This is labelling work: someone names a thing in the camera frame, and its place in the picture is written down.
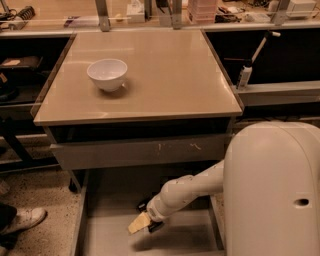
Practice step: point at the white device box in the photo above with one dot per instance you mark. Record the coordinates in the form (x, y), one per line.
(300, 8)

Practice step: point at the black box on left shelf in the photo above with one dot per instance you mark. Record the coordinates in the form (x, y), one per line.
(29, 62)

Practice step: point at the pink stacked trays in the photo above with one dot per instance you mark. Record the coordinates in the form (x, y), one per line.
(202, 11)

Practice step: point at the metal frame post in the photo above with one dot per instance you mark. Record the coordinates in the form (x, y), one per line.
(103, 16)
(176, 14)
(279, 15)

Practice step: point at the metal frame post left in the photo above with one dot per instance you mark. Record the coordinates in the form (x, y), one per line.
(103, 16)

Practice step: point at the open grey middle drawer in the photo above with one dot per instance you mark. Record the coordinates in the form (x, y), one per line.
(109, 201)

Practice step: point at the white bottle with black cap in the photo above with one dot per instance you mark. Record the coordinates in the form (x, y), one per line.
(244, 76)

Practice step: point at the metal frame post middle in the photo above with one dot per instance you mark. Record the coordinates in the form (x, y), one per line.
(176, 14)

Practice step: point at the white rod tool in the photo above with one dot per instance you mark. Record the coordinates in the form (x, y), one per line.
(267, 35)

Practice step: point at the metal frame post right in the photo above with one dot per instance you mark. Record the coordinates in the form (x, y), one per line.
(279, 15)

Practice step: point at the white tissue box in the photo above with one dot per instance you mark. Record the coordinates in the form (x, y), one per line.
(135, 12)

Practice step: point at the white ceramic bowl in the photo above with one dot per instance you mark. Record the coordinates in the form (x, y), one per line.
(108, 74)

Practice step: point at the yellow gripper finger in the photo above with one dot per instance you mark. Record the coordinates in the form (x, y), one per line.
(140, 222)

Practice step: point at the black coiled spring tool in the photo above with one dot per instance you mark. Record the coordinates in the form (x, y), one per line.
(27, 13)

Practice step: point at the white sneaker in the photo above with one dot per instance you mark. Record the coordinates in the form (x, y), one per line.
(13, 220)

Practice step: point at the black rxbar chocolate bar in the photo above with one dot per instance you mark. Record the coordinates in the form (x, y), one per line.
(154, 226)

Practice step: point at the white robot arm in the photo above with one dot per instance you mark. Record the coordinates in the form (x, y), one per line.
(269, 179)

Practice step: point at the grey top drawer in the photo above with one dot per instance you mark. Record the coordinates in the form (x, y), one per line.
(135, 152)

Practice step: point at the grey drawer cabinet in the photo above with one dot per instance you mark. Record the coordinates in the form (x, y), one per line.
(173, 87)

